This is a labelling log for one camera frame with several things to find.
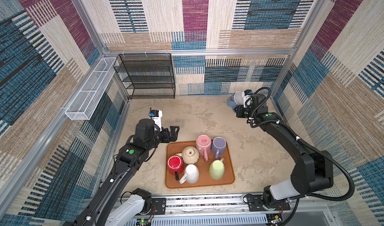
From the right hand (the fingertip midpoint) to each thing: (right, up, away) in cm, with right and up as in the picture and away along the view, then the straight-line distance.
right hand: (236, 109), depth 86 cm
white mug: (-25, -32, -12) cm, 43 cm away
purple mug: (-10, -20, -3) cm, 23 cm away
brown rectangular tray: (-23, -29, -5) cm, 38 cm away
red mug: (-34, -29, -9) cm, 45 cm away
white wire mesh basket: (-76, +4, -13) cm, 77 cm away
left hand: (-35, -8, -14) cm, 38 cm away
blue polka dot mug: (-1, +6, -3) cm, 7 cm away
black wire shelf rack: (-58, +25, +22) cm, 67 cm away
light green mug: (-13, -29, -11) cm, 34 cm away
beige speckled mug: (-26, -24, -5) cm, 36 cm away
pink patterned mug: (-19, -18, -4) cm, 27 cm away
